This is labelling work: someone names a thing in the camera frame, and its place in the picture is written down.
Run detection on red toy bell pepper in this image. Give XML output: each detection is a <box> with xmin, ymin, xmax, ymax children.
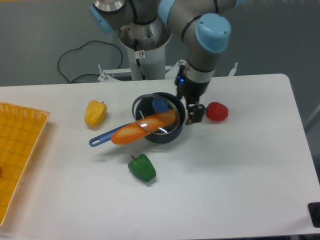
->
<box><xmin>205</xmin><ymin>102</ymin><xmax>229</xmax><ymax>122</ymax></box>

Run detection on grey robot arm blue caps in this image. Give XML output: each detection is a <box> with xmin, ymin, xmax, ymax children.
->
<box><xmin>89</xmin><ymin>0</ymin><xmax>240</xmax><ymax>125</ymax></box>

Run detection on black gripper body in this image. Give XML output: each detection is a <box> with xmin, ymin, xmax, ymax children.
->
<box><xmin>174</xmin><ymin>64</ymin><xmax>211</xmax><ymax>106</ymax></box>

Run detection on green toy bell pepper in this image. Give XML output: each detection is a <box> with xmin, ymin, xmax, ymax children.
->
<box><xmin>127</xmin><ymin>153</ymin><xmax>157</xmax><ymax>183</ymax></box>

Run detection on black floor cable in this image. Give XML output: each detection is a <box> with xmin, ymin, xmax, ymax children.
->
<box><xmin>57</xmin><ymin>40</ymin><xmax>124</xmax><ymax>84</ymax></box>

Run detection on glass pot lid blue knob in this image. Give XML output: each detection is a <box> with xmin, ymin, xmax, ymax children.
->
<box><xmin>131</xmin><ymin>92</ymin><xmax>181</xmax><ymax>135</ymax></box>

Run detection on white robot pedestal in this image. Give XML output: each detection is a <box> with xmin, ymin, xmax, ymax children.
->
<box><xmin>117</xmin><ymin>17</ymin><xmax>172</xmax><ymax>81</ymax></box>

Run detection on white metal base frame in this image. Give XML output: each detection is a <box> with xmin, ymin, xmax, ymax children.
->
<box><xmin>97</xmin><ymin>59</ymin><xmax>238</xmax><ymax>83</ymax></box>

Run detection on yellow toy bell pepper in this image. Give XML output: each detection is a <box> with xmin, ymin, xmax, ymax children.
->
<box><xmin>84</xmin><ymin>100</ymin><xmax>107</xmax><ymax>128</ymax></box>

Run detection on black corner device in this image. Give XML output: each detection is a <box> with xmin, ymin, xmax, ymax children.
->
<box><xmin>307</xmin><ymin>202</ymin><xmax>320</xmax><ymax>228</ymax></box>

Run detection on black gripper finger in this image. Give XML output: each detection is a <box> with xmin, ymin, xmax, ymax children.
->
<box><xmin>185</xmin><ymin>104</ymin><xmax>196</xmax><ymax>125</ymax></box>
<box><xmin>195</xmin><ymin>102</ymin><xmax>206</xmax><ymax>123</ymax></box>

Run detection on dark blue saucepan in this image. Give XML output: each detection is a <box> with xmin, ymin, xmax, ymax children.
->
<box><xmin>89</xmin><ymin>96</ymin><xmax>186</xmax><ymax>147</ymax></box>

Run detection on orange toy baguette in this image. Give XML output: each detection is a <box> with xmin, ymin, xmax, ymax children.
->
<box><xmin>111</xmin><ymin>110</ymin><xmax>178</xmax><ymax>145</ymax></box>

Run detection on yellow plastic basket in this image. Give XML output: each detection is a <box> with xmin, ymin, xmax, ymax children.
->
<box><xmin>0</xmin><ymin>102</ymin><xmax>50</xmax><ymax>226</ymax></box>

